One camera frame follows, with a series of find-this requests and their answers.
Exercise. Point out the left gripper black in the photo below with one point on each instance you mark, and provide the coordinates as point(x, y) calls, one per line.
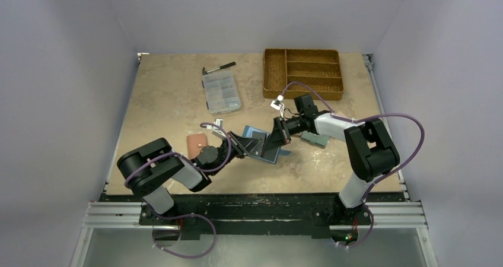
point(236, 147)

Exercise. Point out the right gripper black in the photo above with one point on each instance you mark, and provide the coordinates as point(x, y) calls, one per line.
point(281, 130)

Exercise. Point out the blue leather card holder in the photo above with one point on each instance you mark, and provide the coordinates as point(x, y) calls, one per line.
point(270, 156)

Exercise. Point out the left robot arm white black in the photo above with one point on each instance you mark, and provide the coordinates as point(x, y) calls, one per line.
point(148, 167)

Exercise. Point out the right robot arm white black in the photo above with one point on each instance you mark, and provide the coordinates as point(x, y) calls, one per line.
point(371, 151)

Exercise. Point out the teal green card holder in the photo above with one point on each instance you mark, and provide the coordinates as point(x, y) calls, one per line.
point(315, 139)

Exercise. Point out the pink leather card holder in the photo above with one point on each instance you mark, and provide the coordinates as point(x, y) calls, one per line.
point(195, 143)

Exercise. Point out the clear plastic screw organizer box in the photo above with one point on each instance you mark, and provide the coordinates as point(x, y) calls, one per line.
point(221, 92)

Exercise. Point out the wicker cutlery tray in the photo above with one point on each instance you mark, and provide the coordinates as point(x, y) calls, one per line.
point(319, 69)

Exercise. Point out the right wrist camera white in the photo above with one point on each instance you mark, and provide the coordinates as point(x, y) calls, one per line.
point(277, 104)

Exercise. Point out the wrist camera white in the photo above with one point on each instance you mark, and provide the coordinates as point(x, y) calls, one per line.
point(277, 104)
point(218, 123)

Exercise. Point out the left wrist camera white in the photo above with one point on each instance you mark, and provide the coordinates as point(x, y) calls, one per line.
point(218, 123)

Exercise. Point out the black metal base rail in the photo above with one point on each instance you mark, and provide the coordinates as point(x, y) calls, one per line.
point(319, 215)

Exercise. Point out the claw hammer black handle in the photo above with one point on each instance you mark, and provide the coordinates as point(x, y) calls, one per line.
point(227, 65)

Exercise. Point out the aluminium frame rail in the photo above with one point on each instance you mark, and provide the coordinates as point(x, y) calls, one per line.
point(110, 214)

